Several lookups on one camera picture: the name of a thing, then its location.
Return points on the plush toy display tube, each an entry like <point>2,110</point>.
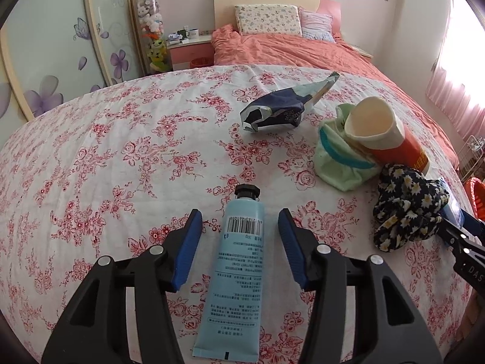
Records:
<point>151,35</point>

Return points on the black daisy floral cloth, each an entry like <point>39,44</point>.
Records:
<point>408,207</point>

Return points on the orange plastic laundry basket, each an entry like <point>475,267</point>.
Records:
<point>475,191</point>

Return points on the pink striped pillow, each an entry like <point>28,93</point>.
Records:
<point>316,26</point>

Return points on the white wire rack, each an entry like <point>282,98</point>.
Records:
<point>471,158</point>

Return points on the light blue cream tube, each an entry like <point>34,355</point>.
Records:
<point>230,324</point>

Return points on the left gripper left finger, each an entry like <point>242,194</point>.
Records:
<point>93,327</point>

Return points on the beige pink headboard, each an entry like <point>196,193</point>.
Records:
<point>224,10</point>

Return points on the pink white nightstand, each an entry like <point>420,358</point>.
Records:
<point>195,53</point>

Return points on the navy silver snack bag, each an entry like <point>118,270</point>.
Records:
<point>285,107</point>

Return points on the light green sock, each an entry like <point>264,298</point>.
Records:
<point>337,160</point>

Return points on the blue tissue pack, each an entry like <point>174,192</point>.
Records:
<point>452,210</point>

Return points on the salmon pink bed duvet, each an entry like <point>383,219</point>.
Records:
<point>295,51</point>

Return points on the white mug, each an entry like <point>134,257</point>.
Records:
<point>193,33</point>

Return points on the floral pink white tablecloth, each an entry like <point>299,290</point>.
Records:
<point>112,172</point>

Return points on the floral glass wardrobe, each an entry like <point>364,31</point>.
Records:
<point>53,51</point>

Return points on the orange white paper cup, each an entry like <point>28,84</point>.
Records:
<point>375,126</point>

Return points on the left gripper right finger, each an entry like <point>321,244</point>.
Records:
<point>388,326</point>

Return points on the floral white pillow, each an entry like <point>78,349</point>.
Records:
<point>256,19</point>

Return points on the pink window curtain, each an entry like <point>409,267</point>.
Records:
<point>457,83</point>

